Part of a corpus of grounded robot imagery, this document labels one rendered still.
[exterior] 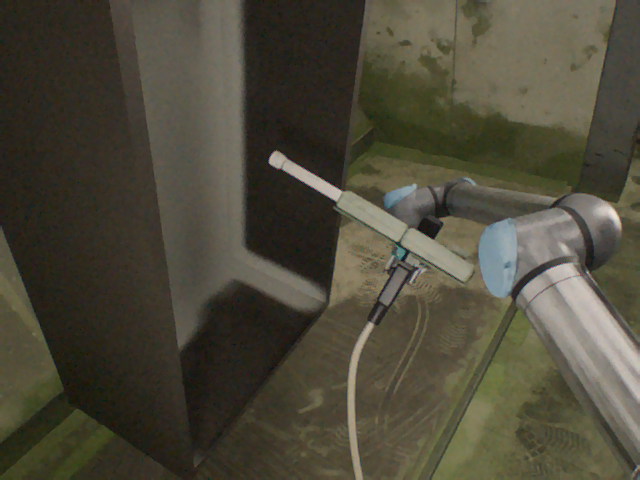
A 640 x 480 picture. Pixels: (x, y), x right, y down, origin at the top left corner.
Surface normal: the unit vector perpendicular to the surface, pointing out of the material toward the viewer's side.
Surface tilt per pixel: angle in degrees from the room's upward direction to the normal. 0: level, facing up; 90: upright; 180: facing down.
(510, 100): 90
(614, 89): 90
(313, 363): 0
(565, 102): 90
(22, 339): 57
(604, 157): 90
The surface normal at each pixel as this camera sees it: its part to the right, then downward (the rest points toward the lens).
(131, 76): 0.86, 0.39
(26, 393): 0.65, -0.22
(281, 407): -0.09, -0.81
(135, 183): -0.51, 0.54
